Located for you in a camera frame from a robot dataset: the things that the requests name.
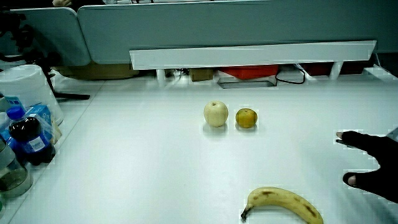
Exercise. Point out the person's right hand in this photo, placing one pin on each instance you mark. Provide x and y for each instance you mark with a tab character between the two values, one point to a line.
384	174

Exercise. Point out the yellow banana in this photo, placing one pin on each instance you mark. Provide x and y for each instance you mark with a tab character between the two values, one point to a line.
280	199

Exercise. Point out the dark red box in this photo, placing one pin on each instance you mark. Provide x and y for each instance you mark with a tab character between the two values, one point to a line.
317	68

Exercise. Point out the green-yellow mandarin orange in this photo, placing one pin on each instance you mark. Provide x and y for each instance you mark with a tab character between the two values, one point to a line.
246	118

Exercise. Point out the grey flat tray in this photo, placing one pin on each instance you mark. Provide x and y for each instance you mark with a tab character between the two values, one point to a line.
245	83

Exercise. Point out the orange-red box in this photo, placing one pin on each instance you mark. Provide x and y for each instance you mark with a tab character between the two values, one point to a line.
252	71

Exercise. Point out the pale yellow apple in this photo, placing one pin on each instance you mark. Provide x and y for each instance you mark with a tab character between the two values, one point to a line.
215	114

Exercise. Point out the white desk shelf riser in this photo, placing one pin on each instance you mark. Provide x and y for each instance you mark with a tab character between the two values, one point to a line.
248	55

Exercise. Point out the small brown cardboard box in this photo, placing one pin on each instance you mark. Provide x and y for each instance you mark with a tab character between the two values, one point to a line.
201	74

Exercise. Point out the large grey partition panel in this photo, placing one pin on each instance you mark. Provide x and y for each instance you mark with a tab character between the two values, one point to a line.
217	28

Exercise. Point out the flat brown cardboard box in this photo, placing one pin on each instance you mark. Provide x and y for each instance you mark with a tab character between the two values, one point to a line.
99	71

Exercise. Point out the blue carton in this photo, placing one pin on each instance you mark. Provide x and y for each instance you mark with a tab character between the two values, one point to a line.
43	116

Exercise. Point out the small grey partition panel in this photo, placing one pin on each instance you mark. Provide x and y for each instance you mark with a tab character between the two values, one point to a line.
59	34

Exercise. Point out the blue-capped cola bottle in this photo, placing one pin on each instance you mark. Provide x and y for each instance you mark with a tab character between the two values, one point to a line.
31	140

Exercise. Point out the black tripod stand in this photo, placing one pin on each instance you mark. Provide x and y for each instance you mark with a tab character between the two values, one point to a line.
46	62

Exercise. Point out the white plastic bucket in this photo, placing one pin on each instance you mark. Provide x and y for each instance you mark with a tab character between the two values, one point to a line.
25	87

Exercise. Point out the clear glass jar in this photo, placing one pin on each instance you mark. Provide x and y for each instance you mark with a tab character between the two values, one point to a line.
12	177

